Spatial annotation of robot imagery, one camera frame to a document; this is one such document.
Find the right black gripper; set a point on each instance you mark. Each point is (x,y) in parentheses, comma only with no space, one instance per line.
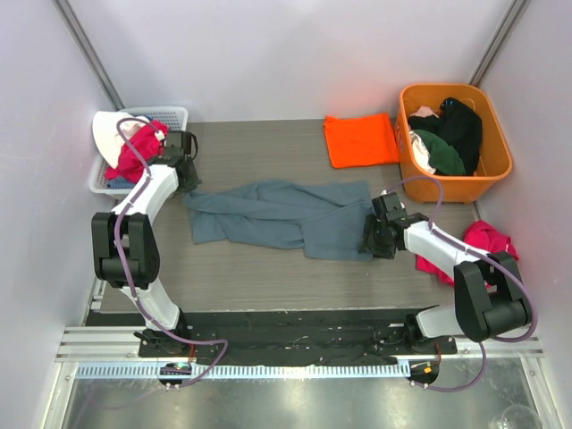
(371,237)

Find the white garment in tub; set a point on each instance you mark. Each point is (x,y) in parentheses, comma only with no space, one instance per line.
(420,152)

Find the white cloth in basket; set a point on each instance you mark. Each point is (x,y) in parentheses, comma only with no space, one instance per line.
(108,140)

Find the black garment in tub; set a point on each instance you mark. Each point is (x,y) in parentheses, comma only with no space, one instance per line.
(459,126)

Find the orange plastic tub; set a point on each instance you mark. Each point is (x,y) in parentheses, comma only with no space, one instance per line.
(495,162)

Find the grey-blue t shirt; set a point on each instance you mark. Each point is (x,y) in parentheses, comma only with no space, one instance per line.
(326,220)

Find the blue cloth in basket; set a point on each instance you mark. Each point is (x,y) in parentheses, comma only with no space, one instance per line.
(119,183)

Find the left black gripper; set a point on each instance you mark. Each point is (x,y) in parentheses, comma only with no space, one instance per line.
(190,180)

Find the white slotted cable duct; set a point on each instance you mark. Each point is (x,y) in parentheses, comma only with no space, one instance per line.
(178,371)

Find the folded orange t shirt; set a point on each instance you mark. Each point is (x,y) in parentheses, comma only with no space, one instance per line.
(360,142)

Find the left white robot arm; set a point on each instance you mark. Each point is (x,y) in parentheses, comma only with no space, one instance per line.
(125,252)

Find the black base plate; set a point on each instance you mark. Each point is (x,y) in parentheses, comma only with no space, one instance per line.
(344,337)

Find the white perforated basket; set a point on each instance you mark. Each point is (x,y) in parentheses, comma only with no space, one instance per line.
(175,117)

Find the dark green garment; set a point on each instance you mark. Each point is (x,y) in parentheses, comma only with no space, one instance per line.
(443,157)

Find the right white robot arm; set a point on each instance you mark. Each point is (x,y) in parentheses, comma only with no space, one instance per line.
(490,300)

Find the pink shirt on table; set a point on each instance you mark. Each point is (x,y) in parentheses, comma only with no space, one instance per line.
(479,234)

